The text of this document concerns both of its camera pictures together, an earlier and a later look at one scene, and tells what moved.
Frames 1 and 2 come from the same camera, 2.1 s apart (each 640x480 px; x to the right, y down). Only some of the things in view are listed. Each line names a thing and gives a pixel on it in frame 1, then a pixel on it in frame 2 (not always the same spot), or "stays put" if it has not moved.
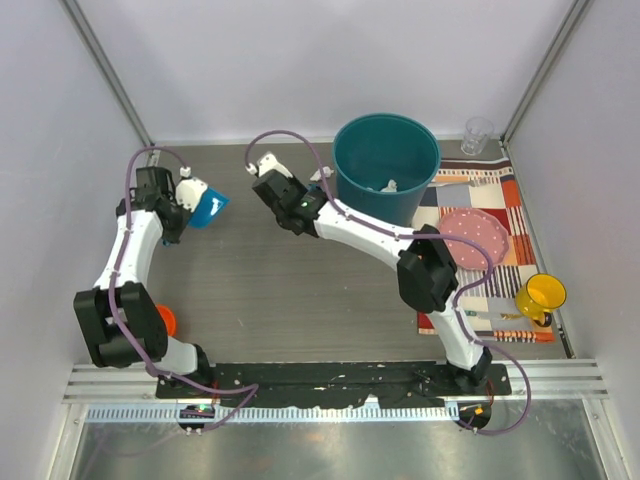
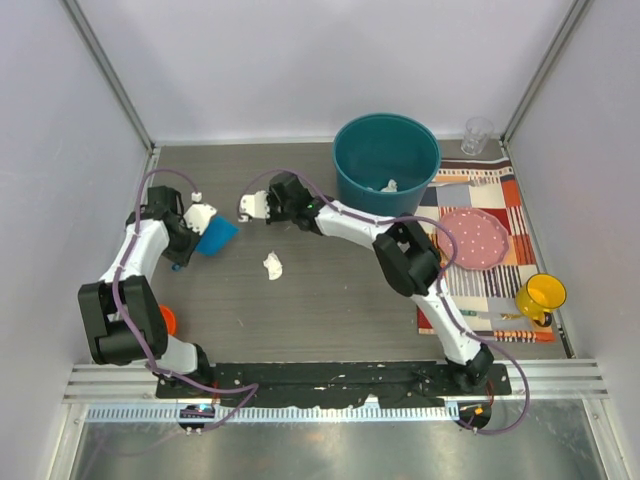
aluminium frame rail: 570,378 stays put
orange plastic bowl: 169,318 stays put
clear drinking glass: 476,131 stays put
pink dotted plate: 479,226 stays put
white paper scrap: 317,175 → 273,265
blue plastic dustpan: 209,210 → 217,236
